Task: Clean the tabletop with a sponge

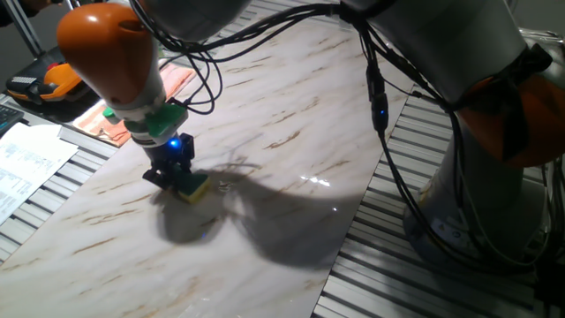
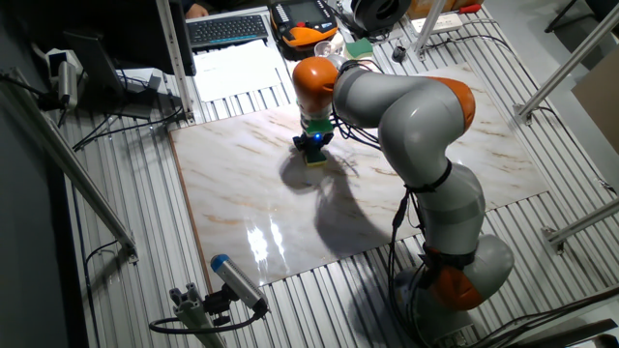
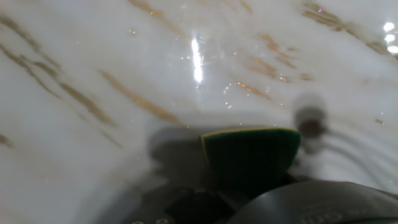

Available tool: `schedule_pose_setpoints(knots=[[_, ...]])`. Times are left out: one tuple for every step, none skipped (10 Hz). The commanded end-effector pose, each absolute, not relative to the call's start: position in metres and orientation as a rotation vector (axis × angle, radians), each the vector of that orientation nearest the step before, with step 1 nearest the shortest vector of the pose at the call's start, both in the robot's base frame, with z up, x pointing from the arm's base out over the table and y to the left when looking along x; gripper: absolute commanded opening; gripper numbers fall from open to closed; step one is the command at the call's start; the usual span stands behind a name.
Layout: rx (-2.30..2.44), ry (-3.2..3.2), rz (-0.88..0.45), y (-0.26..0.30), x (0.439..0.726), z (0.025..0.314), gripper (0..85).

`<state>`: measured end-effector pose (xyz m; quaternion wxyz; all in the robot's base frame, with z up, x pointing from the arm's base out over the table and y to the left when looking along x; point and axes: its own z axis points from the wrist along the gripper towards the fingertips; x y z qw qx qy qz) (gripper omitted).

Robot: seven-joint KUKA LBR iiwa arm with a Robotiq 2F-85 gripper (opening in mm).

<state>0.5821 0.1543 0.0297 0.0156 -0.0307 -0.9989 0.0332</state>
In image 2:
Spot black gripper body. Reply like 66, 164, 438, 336
299, 130, 331, 153

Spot green yellow sponge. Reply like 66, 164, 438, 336
304, 147, 329, 168

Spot green white sponge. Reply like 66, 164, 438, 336
342, 37, 375, 62

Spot person hand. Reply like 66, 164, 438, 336
185, 2, 211, 20

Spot marble pattern board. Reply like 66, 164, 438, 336
168, 62, 550, 291

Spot clear glass cup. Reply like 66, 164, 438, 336
312, 41, 342, 59

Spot white printed paper sheet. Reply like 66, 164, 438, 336
192, 39, 286, 103

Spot orange black teach pendant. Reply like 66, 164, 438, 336
269, 0, 339, 49

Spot black round spool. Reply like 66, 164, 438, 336
338, 0, 413, 40

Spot black keyboard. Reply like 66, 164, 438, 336
186, 14, 270, 49

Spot white power strip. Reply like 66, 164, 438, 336
409, 13, 464, 35

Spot brown cardboard box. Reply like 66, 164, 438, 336
405, 0, 485, 20

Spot black computer monitor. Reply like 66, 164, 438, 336
62, 0, 197, 121

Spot aluminium profile stub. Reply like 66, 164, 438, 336
168, 282, 228, 348

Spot brown cardboard panel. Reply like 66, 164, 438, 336
571, 57, 619, 156

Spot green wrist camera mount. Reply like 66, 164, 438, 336
303, 117, 337, 136

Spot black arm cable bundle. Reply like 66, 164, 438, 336
331, 60, 446, 348

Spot aluminium frame post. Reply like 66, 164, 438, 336
409, 0, 449, 62
154, 0, 195, 125

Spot silver camera with blue cap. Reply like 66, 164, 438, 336
210, 253, 270, 315

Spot black desk cables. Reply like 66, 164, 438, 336
72, 103, 185, 152

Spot black camera ball mount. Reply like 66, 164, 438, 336
202, 284, 238, 328

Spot black camera cable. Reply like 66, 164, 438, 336
148, 308, 267, 335

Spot aluminium frame beam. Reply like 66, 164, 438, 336
541, 197, 619, 255
0, 67, 140, 265
512, 2, 619, 126

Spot silver depth camera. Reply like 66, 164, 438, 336
45, 47, 86, 110

